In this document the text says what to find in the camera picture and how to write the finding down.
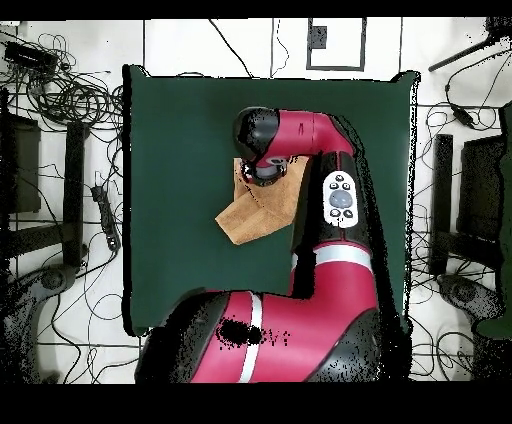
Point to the orange terry towel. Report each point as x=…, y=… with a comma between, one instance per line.
x=264, y=216

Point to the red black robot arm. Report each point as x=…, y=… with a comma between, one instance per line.
x=340, y=304

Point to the dark green table cloth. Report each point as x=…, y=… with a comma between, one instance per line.
x=168, y=240

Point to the black power strip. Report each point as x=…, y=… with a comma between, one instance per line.
x=106, y=218

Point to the dark grey square patch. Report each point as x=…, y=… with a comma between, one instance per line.
x=318, y=38

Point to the black stand base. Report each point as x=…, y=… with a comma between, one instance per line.
x=464, y=294
x=52, y=280

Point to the dark box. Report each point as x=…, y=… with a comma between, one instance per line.
x=24, y=164
x=480, y=188

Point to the black power adapter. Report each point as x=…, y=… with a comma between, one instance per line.
x=464, y=117

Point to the black tripod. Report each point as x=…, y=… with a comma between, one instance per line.
x=456, y=57

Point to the black electronics box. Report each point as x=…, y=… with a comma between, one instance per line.
x=28, y=58

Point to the grey square frame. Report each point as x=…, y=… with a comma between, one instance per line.
x=308, y=60

